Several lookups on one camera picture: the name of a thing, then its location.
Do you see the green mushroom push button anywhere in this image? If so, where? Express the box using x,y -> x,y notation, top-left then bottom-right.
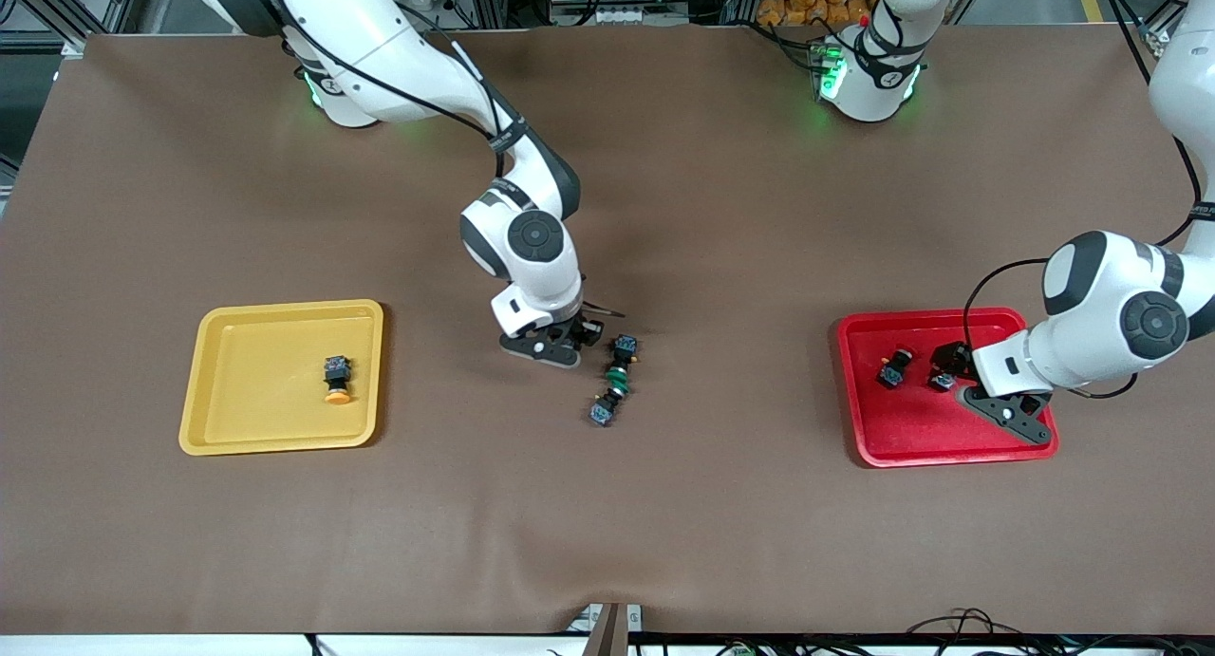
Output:
607,333 -> 643,389
589,379 -> 633,428

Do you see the red plastic tray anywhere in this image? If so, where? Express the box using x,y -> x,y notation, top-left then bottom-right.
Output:
836,307 -> 1059,469

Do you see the brown table mat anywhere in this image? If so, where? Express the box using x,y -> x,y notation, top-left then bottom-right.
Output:
0,25 -> 1215,636

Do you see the yellow plastic tray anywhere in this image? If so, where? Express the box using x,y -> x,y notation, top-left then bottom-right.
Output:
178,299 -> 385,457

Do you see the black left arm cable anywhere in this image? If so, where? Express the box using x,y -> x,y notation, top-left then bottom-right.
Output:
962,0 -> 1203,401

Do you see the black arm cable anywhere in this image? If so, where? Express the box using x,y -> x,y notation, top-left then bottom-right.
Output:
285,10 -> 627,318
962,0 -> 1203,401

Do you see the black cable bundle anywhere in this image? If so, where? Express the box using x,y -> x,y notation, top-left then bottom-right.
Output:
907,607 -> 1055,656

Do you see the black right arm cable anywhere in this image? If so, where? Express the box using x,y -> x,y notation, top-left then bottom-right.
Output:
285,10 -> 627,318

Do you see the metal table edge bracket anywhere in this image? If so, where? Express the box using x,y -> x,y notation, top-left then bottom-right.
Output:
568,602 -> 644,656

